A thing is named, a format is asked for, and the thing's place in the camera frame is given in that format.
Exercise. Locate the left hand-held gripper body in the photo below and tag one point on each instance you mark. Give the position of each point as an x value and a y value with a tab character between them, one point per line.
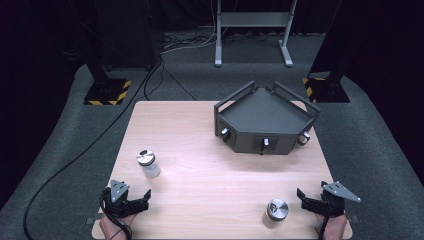
117	195

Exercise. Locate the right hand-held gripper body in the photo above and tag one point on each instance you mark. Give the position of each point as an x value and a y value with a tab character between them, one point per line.
336	196

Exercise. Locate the white-filled jar with silver lid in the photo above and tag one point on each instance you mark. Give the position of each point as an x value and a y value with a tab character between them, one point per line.
149	165

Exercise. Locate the brown-filled jar with silver lid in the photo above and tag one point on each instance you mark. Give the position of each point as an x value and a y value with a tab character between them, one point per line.
276	213

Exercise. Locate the dark grey angular box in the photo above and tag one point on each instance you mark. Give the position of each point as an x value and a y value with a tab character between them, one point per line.
263	115

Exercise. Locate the person's right hand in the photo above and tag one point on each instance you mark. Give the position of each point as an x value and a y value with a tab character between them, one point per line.
335	228

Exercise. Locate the person's left hand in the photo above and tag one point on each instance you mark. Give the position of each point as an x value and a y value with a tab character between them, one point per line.
111	228

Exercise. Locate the grey tape strip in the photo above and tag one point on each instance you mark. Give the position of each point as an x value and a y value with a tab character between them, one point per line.
354	219
91	220

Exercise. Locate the black stand with striped base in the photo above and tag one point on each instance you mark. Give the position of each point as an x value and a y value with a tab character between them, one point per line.
328	90
106	91

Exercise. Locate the grey metal stand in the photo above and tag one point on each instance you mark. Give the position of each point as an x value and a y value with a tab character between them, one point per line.
253	20

